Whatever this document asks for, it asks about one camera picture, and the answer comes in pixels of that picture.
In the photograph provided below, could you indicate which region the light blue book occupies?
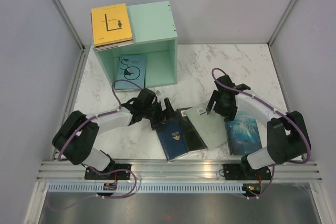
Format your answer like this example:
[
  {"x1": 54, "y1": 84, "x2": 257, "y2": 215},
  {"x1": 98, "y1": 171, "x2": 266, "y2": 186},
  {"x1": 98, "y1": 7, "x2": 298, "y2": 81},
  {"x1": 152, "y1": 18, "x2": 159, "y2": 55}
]
[{"x1": 114, "y1": 55, "x2": 147, "y2": 90}]

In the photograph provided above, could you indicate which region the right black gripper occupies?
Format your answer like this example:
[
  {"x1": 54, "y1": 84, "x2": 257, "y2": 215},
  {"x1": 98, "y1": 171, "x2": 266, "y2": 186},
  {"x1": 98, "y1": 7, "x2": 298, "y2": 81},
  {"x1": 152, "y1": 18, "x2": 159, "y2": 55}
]
[{"x1": 206, "y1": 89, "x2": 238, "y2": 122}]

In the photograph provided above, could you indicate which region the white slotted cable duct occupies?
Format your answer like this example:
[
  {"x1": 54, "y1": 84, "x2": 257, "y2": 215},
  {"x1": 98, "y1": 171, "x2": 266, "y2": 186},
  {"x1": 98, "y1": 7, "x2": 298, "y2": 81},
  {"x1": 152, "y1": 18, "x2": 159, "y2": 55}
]
[{"x1": 48, "y1": 182, "x2": 245, "y2": 194}]

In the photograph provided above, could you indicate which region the black file folder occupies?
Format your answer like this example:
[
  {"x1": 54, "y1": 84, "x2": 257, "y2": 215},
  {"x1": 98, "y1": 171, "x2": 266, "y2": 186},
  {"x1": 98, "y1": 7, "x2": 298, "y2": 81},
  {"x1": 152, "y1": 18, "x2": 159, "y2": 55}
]
[{"x1": 177, "y1": 107, "x2": 207, "y2": 153}]

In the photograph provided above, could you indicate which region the dark blue thin book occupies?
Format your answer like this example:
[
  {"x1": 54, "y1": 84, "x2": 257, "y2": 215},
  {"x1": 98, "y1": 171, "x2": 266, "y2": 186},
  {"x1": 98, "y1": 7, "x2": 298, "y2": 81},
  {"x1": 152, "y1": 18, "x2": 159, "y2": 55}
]
[{"x1": 156, "y1": 120, "x2": 187, "y2": 162}]

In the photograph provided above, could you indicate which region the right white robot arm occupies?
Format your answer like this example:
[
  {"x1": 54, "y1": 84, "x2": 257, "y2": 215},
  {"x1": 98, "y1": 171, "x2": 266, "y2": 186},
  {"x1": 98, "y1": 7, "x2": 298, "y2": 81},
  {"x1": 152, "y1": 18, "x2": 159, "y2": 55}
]
[{"x1": 206, "y1": 74, "x2": 311, "y2": 179}]

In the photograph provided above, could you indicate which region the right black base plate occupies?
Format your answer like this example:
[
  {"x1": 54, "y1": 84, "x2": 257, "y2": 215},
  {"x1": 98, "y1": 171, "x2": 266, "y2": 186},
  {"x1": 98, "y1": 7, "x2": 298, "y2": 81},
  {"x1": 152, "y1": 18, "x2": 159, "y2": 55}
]
[{"x1": 221, "y1": 163, "x2": 271, "y2": 181}]

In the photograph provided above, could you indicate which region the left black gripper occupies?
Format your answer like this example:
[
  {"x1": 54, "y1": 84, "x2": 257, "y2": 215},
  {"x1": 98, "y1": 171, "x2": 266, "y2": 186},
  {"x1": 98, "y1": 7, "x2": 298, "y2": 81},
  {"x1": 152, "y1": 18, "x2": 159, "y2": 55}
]
[{"x1": 143, "y1": 98, "x2": 180, "y2": 130}]

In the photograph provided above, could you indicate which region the yellow book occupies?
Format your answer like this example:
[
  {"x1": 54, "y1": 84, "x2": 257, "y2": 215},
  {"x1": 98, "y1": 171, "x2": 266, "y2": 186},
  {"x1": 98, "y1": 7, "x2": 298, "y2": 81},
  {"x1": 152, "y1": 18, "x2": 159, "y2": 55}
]
[{"x1": 91, "y1": 3, "x2": 133, "y2": 48}]

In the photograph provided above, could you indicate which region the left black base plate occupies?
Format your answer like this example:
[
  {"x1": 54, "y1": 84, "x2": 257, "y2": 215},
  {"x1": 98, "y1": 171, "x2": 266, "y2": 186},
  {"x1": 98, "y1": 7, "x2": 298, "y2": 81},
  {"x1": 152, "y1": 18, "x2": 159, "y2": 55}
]
[{"x1": 84, "y1": 163, "x2": 132, "y2": 180}]

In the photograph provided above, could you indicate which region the mint green open cabinet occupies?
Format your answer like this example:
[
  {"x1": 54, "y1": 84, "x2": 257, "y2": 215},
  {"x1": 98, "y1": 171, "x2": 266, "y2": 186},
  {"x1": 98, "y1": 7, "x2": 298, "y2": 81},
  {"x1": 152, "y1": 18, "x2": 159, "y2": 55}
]
[{"x1": 95, "y1": 1, "x2": 177, "y2": 88}]

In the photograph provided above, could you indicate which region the grey green notebook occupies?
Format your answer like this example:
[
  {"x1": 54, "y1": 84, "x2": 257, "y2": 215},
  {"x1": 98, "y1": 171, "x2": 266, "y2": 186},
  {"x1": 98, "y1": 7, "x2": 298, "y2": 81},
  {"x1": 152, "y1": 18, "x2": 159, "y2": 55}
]
[{"x1": 186, "y1": 102, "x2": 227, "y2": 150}]

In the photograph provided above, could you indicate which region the aluminium rail beam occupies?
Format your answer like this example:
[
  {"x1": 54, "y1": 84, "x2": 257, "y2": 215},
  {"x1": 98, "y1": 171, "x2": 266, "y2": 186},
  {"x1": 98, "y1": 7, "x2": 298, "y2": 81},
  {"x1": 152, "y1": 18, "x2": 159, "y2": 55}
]
[{"x1": 37, "y1": 159, "x2": 322, "y2": 183}]

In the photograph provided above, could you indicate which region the blue ocean cover book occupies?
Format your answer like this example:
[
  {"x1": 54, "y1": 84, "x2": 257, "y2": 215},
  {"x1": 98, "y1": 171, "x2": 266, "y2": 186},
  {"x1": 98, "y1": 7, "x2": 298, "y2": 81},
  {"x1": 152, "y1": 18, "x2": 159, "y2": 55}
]
[{"x1": 225, "y1": 111, "x2": 262, "y2": 156}]

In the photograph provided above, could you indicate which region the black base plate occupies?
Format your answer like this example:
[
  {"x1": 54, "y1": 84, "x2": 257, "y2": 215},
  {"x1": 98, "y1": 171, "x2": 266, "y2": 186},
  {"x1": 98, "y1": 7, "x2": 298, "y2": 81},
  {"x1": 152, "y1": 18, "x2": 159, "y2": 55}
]
[
  {"x1": 221, "y1": 163, "x2": 271, "y2": 181},
  {"x1": 84, "y1": 163, "x2": 132, "y2": 180}
]

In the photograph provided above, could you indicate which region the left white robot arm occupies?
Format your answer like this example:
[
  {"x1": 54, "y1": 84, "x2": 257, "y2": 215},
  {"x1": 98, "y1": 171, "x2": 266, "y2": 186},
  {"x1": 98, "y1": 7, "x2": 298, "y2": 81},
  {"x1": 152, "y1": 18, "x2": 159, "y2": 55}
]
[{"x1": 52, "y1": 88, "x2": 176, "y2": 179}]

